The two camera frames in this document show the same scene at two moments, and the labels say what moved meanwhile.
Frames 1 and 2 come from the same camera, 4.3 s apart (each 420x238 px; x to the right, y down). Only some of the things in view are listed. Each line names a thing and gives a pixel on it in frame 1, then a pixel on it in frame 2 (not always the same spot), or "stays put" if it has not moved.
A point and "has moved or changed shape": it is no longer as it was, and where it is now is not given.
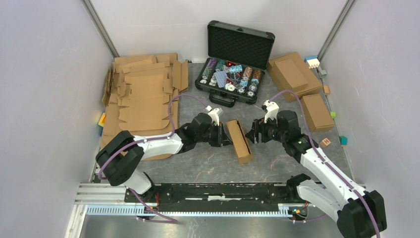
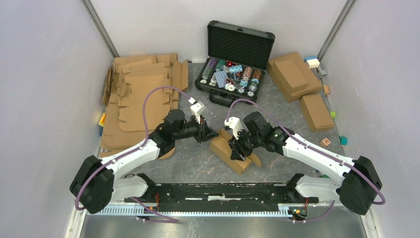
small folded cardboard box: (317, 114) stays put
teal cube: (343, 140) stays put
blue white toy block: (312, 61) stays put
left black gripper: (222, 139) to (204, 133)
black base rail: (216, 197) stays put
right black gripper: (262, 127) to (236, 153)
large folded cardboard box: (313, 84) stays put
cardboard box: (239, 142) has moved or changed shape
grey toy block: (323, 73) stays put
